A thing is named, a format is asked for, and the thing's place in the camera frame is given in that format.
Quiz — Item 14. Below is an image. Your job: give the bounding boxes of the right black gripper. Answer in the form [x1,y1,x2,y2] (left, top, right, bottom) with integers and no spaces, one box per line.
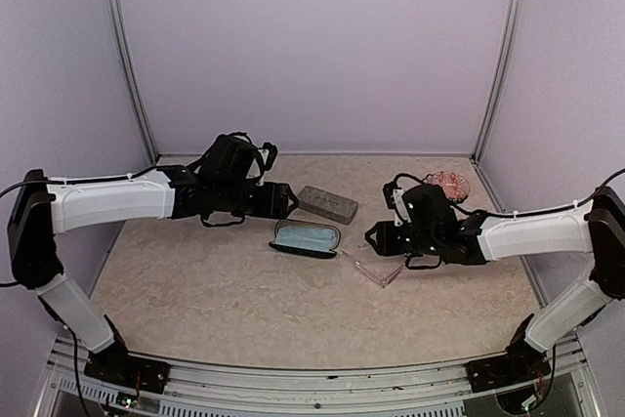
[365,220,441,256]

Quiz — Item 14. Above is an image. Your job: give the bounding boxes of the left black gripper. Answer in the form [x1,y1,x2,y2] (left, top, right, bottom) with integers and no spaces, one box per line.
[216,180,300,219]

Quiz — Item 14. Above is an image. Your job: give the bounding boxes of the blue cleaning cloth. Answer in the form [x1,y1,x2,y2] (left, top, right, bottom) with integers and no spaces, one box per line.
[275,226,339,252]

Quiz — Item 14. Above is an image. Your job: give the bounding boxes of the black oval glasses case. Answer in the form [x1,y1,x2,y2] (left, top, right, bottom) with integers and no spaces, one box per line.
[269,219,341,260]

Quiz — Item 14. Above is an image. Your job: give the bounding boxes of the grey glasses case green lining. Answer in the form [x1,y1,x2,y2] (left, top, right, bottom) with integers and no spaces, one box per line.
[297,186,358,226]

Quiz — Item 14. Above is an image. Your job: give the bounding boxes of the clear frame glasses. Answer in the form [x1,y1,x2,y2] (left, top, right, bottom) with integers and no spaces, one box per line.
[340,244,404,289]

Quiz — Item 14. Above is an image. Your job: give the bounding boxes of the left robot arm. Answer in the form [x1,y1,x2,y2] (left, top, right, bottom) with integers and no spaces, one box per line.
[7,132,299,383]

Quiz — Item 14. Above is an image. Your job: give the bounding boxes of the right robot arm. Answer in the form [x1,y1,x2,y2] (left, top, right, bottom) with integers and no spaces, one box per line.
[365,183,624,382]

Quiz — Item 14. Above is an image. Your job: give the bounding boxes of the red patterned bowl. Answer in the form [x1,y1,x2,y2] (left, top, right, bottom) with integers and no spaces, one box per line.
[425,171,471,203]

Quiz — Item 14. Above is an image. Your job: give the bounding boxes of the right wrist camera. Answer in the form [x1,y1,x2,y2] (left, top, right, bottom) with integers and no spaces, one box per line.
[382,182,410,227]

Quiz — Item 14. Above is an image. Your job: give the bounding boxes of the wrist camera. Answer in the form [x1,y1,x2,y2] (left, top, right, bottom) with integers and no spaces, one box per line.
[246,143,278,186]
[382,182,410,227]

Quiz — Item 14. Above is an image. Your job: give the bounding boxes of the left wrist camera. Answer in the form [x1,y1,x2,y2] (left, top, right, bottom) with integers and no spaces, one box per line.
[246,143,278,186]

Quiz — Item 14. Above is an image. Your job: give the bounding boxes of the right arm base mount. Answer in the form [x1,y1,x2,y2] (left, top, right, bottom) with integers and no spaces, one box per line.
[465,313,552,393]

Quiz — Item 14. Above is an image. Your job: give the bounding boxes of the aluminium front rail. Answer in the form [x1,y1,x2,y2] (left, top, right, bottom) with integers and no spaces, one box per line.
[32,336,603,416]

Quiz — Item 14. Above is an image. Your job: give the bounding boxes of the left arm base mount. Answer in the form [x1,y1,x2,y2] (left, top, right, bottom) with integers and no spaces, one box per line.
[84,336,171,395]

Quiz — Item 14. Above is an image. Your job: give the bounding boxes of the right aluminium corner post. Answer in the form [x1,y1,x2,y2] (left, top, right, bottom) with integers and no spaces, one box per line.
[471,0,522,166]

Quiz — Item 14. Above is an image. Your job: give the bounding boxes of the aluminium corner post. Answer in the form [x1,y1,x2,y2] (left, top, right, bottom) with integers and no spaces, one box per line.
[471,0,522,166]
[106,0,160,163]

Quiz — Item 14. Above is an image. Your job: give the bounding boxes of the left aluminium corner post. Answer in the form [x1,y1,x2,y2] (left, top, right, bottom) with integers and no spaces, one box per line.
[106,0,160,163]

